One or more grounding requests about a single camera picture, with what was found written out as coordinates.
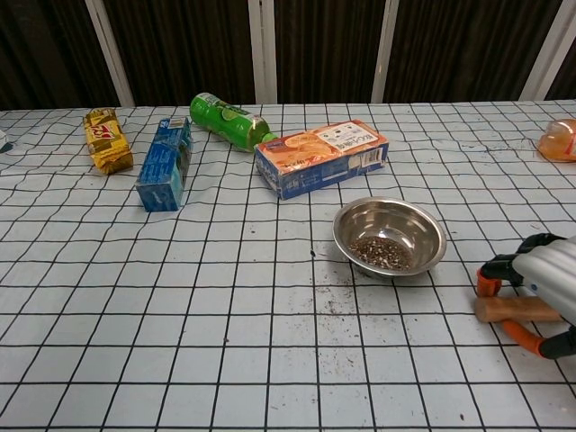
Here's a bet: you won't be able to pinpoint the orange plastic bag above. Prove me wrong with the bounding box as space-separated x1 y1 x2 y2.
535 118 576 163

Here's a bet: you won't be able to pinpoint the wooden stick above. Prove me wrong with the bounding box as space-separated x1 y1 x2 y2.
474 295 563 324

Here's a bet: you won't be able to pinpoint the gold snack packet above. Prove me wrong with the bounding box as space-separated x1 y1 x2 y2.
82 107 135 176

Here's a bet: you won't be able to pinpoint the orange blue biscuit box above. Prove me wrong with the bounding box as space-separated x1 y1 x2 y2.
254 118 391 201

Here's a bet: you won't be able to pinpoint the white checkered tablecloth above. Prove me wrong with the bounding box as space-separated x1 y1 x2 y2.
0 99 576 432

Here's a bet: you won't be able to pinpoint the stainless steel bowl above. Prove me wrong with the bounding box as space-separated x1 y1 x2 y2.
331 196 448 279

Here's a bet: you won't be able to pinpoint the green plastic bottle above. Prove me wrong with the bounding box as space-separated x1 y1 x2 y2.
188 92 279 153

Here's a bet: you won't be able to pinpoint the white frame post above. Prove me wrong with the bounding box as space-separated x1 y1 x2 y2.
520 0 576 102
370 0 401 104
248 0 279 105
84 0 135 108

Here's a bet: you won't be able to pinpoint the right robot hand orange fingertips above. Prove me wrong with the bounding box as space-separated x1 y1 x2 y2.
476 232 576 361

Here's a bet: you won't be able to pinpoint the blue carton box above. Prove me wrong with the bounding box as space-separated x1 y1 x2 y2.
135 115 194 212

